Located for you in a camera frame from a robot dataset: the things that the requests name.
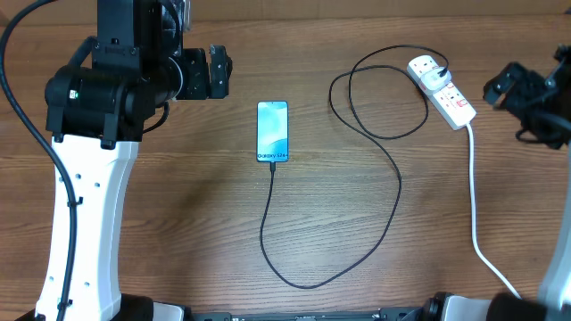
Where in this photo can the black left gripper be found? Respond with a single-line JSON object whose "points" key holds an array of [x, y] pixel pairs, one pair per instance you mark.
{"points": [[202, 87]]}

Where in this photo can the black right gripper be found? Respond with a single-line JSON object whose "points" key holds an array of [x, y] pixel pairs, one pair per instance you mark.
{"points": [[518, 87]]}

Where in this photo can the blue Galaxy smartphone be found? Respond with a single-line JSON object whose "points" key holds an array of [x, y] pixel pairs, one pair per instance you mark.
{"points": [[272, 143]]}

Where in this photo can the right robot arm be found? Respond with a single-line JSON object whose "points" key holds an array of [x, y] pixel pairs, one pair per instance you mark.
{"points": [[542, 105]]}

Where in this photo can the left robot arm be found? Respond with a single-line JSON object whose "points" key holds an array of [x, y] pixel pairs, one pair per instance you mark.
{"points": [[115, 88]]}

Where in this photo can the white charger adapter plug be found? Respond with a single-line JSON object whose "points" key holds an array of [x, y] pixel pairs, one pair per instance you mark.
{"points": [[435, 79]]}

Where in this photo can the white power strip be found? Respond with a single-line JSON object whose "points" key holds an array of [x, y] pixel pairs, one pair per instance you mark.
{"points": [[449, 101]]}

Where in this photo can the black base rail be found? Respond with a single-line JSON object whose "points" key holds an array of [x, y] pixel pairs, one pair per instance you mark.
{"points": [[308, 316]]}

